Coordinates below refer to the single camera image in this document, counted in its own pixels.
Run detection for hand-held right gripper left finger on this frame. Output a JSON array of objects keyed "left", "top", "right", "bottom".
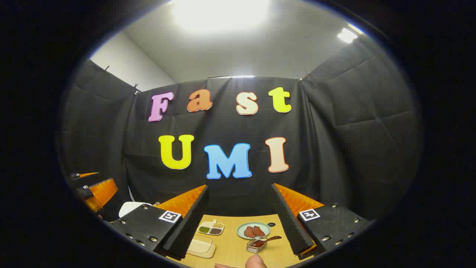
[{"left": 110, "top": 185, "right": 209, "bottom": 261}]

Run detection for brown wooden spoon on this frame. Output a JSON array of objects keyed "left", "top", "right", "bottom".
[{"left": 256, "top": 236, "right": 282, "bottom": 248}]

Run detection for clear box of rice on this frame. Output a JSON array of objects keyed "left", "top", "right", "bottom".
[{"left": 186, "top": 235, "right": 216, "bottom": 259}]

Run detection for white divided grain dish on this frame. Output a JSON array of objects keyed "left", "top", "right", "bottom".
[{"left": 197, "top": 220, "right": 225, "bottom": 236}]

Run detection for metal wire chopstick holder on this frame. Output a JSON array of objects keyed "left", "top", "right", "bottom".
[{"left": 247, "top": 238, "right": 269, "bottom": 253}]

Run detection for pale green plate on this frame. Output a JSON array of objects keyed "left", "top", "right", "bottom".
[{"left": 237, "top": 222, "right": 271, "bottom": 240}]

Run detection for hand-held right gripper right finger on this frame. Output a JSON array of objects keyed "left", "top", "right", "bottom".
[{"left": 271, "top": 183, "right": 372, "bottom": 260}]

